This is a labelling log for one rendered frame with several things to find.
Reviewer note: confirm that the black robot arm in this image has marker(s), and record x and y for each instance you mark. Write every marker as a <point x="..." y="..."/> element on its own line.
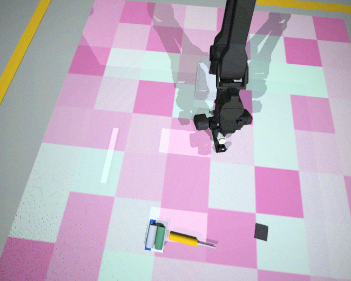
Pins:
<point x="229" y="62"/>

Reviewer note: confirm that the dark grey square tile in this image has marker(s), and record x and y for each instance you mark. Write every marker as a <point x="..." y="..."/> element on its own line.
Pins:
<point x="261" y="232"/>

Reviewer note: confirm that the white cylindrical battery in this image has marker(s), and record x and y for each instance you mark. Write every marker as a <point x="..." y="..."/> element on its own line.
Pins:
<point x="220" y="137"/>

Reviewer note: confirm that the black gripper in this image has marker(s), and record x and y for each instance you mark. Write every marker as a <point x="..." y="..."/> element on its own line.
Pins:
<point x="203" y="123"/>

